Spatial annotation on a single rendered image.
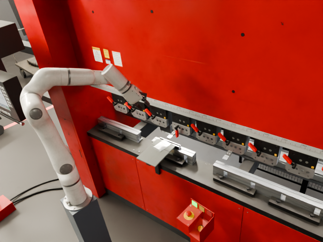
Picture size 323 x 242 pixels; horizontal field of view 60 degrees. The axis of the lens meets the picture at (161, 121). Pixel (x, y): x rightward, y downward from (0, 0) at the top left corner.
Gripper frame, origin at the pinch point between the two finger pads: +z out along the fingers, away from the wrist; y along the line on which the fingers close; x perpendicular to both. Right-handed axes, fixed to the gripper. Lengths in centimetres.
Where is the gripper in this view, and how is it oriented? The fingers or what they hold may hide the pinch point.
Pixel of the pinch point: (143, 105)
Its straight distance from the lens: 169.9
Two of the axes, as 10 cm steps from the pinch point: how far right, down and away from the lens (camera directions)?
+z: 6.2, 6.2, 4.8
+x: -1.3, 6.8, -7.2
